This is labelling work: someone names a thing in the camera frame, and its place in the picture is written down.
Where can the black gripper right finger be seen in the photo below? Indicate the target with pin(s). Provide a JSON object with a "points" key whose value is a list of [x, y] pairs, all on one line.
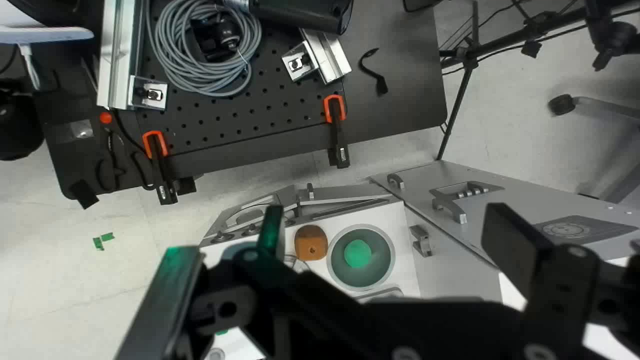
{"points": [[512, 245]]}

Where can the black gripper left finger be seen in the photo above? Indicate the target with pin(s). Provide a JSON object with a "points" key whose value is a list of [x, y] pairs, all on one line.
{"points": [[159, 328]]}

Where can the brown round toy object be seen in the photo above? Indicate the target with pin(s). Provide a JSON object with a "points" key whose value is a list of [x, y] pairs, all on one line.
{"points": [[311, 242]]}

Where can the white toy kitchen set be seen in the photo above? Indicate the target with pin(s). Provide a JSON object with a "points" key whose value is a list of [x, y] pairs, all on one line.
{"points": [[425, 229]]}

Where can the green tape floor marker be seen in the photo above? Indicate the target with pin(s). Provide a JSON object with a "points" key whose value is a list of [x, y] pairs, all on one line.
{"points": [[103, 238]]}

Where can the green ball in sink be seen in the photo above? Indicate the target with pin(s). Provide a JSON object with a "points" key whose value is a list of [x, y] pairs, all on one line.
{"points": [[357, 254]]}

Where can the orange black clamp near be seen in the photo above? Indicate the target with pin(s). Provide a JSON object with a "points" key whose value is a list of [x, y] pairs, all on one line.
{"points": [[157, 152]]}

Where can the orange black clamp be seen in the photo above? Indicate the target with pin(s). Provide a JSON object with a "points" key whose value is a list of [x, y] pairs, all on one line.
{"points": [[335, 117], [157, 152]]}

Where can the black perforated breadboard table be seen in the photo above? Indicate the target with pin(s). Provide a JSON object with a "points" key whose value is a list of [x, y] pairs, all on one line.
{"points": [[394, 86]]}

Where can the orange black clamp far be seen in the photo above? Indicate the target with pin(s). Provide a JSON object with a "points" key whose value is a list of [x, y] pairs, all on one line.
{"points": [[335, 117]]}

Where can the aluminium extrusion rail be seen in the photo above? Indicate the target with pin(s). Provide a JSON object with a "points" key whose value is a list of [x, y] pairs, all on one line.
{"points": [[121, 83]]}

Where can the black camera tripod stand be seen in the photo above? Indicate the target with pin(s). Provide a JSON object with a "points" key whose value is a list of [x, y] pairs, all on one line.
{"points": [[600, 18]]}

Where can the small aluminium bracket block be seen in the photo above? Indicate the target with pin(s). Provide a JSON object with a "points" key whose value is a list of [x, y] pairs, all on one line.
{"points": [[319, 52]]}

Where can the black sensor box on cable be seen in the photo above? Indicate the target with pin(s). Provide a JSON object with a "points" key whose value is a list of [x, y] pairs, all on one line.
{"points": [[217, 38]]}

